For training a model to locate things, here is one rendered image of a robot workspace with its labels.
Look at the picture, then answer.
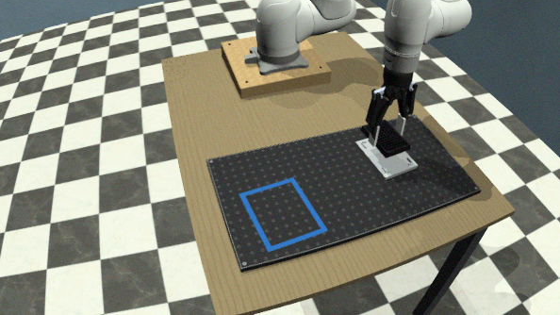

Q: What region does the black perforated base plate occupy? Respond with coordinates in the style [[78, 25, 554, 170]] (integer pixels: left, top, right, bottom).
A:
[[206, 114, 481, 272]]

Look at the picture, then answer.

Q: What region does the black well plate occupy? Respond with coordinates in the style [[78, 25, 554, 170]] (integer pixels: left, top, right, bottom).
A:
[[360, 119, 410, 158]]

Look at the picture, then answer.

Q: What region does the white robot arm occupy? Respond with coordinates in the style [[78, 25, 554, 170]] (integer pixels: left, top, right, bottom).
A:
[[244, 0, 471, 75]]

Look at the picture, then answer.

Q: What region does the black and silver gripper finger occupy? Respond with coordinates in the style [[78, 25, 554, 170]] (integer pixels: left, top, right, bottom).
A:
[[366, 87, 398, 147], [395, 81, 418, 136]]

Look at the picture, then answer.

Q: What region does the blue tape outline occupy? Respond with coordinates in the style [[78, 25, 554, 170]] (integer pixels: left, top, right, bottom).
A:
[[239, 177, 328, 252]]

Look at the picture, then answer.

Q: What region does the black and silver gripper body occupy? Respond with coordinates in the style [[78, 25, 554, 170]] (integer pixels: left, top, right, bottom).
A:
[[382, 66, 413, 100]]

